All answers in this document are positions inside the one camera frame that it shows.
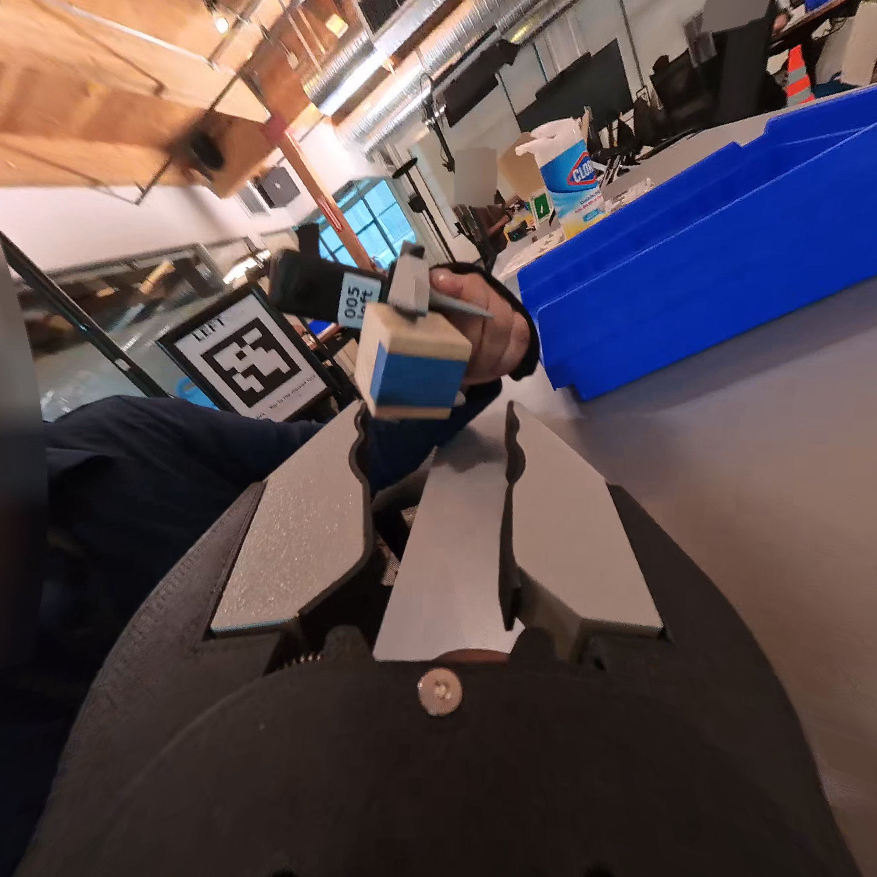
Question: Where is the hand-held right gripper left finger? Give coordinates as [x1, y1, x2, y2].
[210, 401, 376, 634]

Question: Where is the white disinfectant wipes canister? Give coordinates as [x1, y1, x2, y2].
[515, 118, 608, 239]

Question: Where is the black monitor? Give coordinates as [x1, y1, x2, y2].
[438, 37, 522, 127]
[517, 37, 634, 134]

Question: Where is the black and white marker sign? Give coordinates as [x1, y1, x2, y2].
[158, 284, 337, 422]

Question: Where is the grey wall box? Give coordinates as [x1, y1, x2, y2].
[255, 164, 302, 208]

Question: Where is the wooden cube with blue stripe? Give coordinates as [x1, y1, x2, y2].
[356, 303, 474, 421]

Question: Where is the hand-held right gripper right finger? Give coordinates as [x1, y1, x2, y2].
[498, 402, 664, 660]

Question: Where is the person's left hand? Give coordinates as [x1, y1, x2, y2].
[428, 267, 535, 386]

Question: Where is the blue plastic bin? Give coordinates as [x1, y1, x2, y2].
[515, 85, 877, 404]

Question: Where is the silver ventilation duct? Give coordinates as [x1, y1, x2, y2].
[301, 0, 481, 117]
[343, 0, 583, 155]

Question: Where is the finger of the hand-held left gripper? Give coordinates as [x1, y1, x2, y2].
[386, 242, 433, 321]

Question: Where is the orange striped traffic cone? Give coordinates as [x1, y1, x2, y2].
[784, 44, 816, 107]

